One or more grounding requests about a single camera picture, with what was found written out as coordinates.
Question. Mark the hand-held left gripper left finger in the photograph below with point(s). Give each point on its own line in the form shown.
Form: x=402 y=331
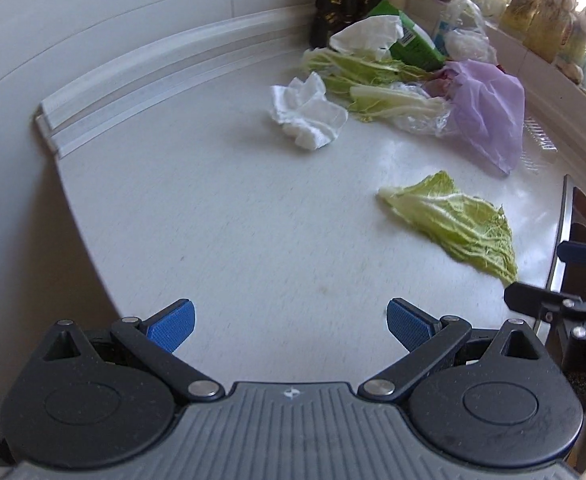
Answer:
x=173 y=325

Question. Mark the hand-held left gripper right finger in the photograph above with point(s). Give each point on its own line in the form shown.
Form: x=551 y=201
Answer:
x=408 y=325

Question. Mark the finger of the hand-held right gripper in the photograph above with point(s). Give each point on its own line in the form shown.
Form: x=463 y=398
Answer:
x=538 y=302
x=585 y=254

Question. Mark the green cabbage leaf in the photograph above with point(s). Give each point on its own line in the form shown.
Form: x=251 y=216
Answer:
x=458 y=222

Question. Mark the purple plastic bag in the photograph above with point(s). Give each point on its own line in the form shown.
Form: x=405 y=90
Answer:
x=488 y=110

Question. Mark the white paper tissue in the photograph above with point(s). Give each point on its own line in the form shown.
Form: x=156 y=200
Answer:
x=308 y=120
x=368 y=32

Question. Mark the green snack packet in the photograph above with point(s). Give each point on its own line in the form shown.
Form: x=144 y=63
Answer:
x=418 y=50

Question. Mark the curled leafy cabbage leaf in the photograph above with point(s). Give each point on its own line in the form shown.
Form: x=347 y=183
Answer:
x=358 y=65

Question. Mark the steel sink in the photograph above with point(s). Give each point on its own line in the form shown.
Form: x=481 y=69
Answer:
x=565 y=220

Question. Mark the clear ridged plastic tray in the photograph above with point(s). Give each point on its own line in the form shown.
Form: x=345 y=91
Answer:
x=538 y=135

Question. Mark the row of sprouting garlic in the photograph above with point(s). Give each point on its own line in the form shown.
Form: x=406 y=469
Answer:
x=548 y=20

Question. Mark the knotted clear plastic bag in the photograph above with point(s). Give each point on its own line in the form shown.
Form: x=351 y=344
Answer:
x=473 y=42

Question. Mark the white backsplash trim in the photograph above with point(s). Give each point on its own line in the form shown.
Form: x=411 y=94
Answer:
x=148 y=85

